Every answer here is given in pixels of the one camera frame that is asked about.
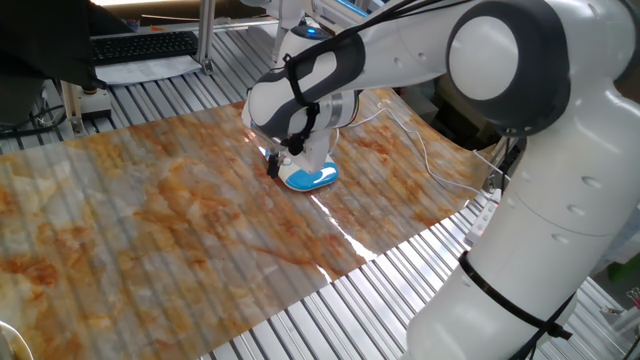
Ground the orange marble pattern mat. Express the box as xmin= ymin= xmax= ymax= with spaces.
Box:
xmin=0 ymin=88 xmax=495 ymax=360

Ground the green flat object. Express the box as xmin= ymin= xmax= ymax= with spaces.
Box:
xmin=607 ymin=252 xmax=640 ymax=281

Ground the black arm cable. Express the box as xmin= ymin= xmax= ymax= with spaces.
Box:
xmin=279 ymin=0 xmax=474 ymax=157

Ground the black monitor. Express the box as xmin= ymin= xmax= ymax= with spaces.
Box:
xmin=0 ymin=0 xmax=134 ymax=91

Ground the white bowl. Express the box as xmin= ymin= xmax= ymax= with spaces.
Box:
xmin=0 ymin=319 xmax=35 ymax=360

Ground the blue white desk lamp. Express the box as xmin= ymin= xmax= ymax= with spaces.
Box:
xmin=239 ymin=0 xmax=374 ymax=193

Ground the black cable tie band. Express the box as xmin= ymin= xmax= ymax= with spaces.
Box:
xmin=458 ymin=251 xmax=576 ymax=360

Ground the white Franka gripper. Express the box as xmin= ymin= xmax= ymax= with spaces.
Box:
xmin=241 ymin=94 xmax=334 ymax=180

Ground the black desk cable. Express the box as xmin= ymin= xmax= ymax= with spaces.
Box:
xmin=0 ymin=104 xmax=69 ymax=140

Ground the white lamp power cable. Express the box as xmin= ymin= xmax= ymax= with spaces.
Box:
xmin=327 ymin=102 xmax=504 ymax=199

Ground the beige block foot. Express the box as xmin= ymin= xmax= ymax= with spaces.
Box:
xmin=79 ymin=88 xmax=113 ymax=119

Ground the aluminium frame beam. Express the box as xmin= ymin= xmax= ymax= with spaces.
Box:
xmin=194 ymin=0 xmax=217 ymax=76
xmin=59 ymin=79 xmax=85 ymax=136

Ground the black keyboard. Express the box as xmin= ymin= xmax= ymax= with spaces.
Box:
xmin=91 ymin=30 xmax=200 ymax=66

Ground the white paper sheet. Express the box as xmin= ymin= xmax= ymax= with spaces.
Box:
xmin=94 ymin=53 xmax=204 ymax=85

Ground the white power strip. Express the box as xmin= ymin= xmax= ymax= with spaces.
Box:
xmin=464 ymin=188 xmax=503 ymax=246

